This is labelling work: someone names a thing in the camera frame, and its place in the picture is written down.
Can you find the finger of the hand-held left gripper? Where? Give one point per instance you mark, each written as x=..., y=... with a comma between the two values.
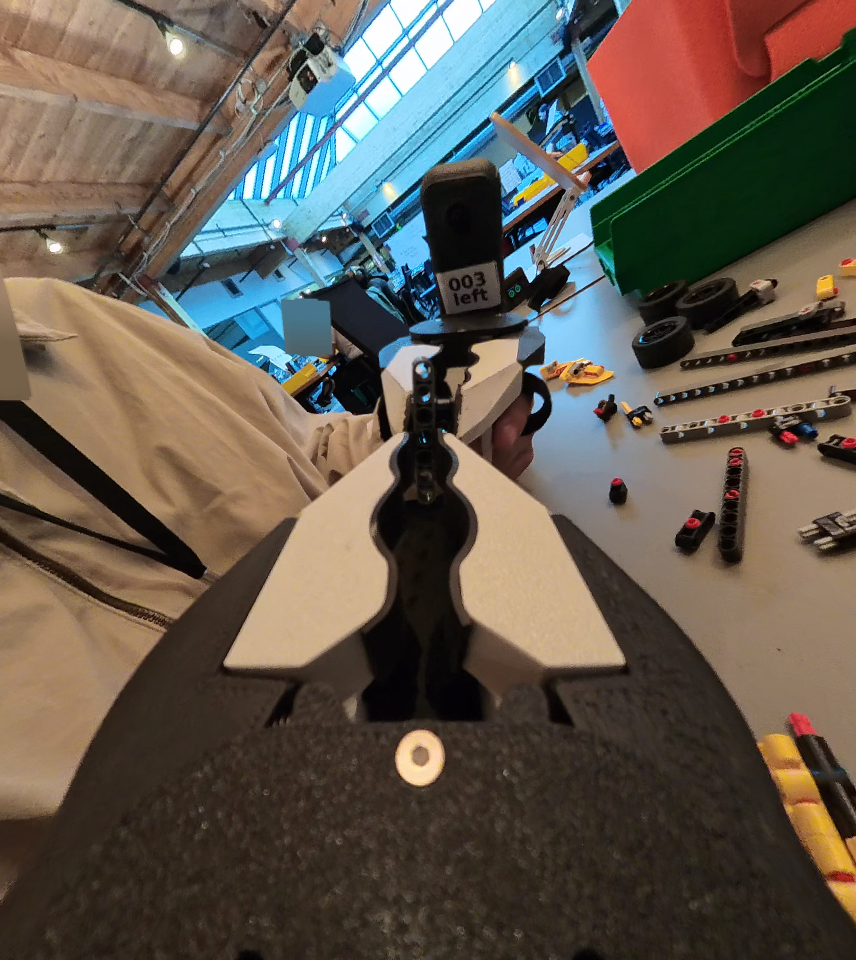
x=492, y=382
x=398, y=390

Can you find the small black frame red centre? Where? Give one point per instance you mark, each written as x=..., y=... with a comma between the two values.
x=853, y=450

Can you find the grey desk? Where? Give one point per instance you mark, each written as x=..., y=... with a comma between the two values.
x=698, y=615

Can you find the ceiling spot lamp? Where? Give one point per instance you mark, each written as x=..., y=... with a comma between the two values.
x=53, y=245
x=175, y=46

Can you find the skylight window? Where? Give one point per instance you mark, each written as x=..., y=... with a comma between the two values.
x=398, y=75

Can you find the green plastic bin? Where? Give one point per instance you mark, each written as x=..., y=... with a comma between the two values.
x=758, y=187

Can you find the person's beige jacket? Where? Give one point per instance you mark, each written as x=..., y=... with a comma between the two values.
x=135, y=412

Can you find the black frame grey pins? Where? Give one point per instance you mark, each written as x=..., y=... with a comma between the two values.
x=424, y=420

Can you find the black box green light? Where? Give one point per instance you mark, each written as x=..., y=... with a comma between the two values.
x=540, y=289

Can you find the yellow blue black pin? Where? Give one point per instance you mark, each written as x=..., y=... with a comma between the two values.
x=636, y=415

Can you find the black beam assembly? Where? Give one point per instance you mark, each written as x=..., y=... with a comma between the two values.
x=795, y=319

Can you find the yellow toy car hood assembly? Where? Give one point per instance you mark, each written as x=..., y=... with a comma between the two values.
x=833, y=825

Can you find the long dark grey beam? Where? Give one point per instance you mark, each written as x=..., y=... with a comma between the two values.
x=773, y=371
x=810, y=341

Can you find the red plastic bin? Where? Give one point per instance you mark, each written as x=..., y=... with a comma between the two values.
x=668, y=67

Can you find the small yellow brick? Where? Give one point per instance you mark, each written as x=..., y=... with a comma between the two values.
x=825, y=287

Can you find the black toy wheel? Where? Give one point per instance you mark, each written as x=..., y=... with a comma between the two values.
x=662, y=341
x=660, y=300
x=707, y=300

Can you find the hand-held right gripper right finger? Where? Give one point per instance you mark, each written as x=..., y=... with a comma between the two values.
x=540, y=592

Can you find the ceiling mounted device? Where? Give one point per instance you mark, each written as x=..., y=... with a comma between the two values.
x=312, y=71

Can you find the yellow table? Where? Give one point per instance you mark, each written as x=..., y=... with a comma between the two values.
x=548, y=176

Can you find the grey black axle connector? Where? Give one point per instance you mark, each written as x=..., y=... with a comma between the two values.
x=762, y=289

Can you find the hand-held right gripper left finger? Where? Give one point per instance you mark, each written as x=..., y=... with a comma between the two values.
x=308, y=592

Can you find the person's left hand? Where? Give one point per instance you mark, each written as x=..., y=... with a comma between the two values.
x=514, y=446

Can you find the small yellow brick assembly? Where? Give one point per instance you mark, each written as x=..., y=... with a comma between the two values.
x=578, y=371

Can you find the light grey beam red pins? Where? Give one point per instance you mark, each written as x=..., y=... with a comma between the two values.
x=750, y=420

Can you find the person's left forearm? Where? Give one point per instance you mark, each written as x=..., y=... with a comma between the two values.
x=345, y=450

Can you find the black beam with red pins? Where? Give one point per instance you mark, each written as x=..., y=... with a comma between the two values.
x=733, y=510

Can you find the black connector white axles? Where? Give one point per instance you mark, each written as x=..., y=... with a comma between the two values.
x=844, y=529

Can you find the black board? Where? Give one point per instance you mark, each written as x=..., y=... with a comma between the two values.
x=368, y=319

